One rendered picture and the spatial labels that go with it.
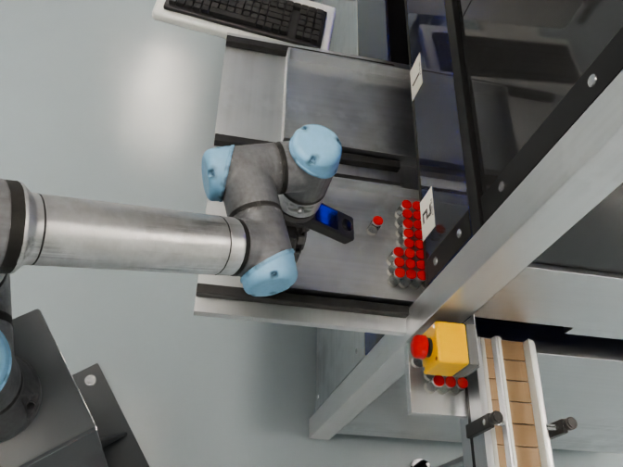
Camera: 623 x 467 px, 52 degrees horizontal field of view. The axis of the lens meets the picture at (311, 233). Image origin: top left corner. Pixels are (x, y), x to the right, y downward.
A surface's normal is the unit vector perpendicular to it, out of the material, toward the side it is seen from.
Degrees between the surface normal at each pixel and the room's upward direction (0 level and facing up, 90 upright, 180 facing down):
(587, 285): 90
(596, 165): 90
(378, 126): 0
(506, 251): 90
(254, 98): 0
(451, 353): 0
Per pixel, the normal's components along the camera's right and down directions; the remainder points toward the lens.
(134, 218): 0.56, -0.56
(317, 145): 0.22, -0.48
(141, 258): 0.47, 0.58
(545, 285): -0.02, 0.87
